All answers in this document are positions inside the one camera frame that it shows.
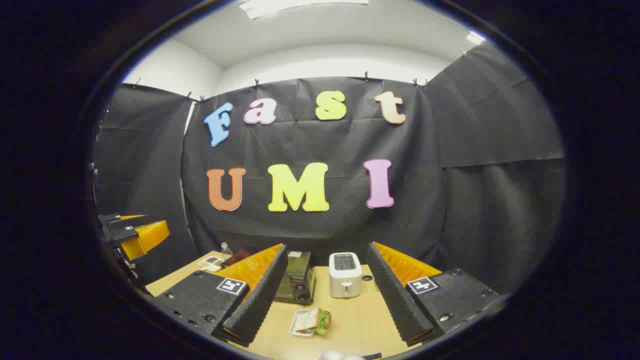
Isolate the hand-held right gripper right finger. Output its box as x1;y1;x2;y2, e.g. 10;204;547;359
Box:
366;241;503;347

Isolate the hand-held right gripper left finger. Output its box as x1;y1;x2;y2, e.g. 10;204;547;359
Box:
150;243;289;348

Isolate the black electric oven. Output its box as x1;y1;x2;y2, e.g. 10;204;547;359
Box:
221;248;317;306

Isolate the small white rectangular tray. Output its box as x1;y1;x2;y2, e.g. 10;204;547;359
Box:
289;309;321;339

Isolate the white toaster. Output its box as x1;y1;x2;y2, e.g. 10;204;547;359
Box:
328;252;363;299

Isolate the white divided snack plate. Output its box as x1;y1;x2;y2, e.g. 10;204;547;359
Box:
198;256;226;273

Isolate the black backdrop cloth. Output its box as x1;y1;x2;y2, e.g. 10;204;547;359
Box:
92;40;567;296

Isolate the row of small cloth clips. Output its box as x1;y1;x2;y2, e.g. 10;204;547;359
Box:
132;48;468;103

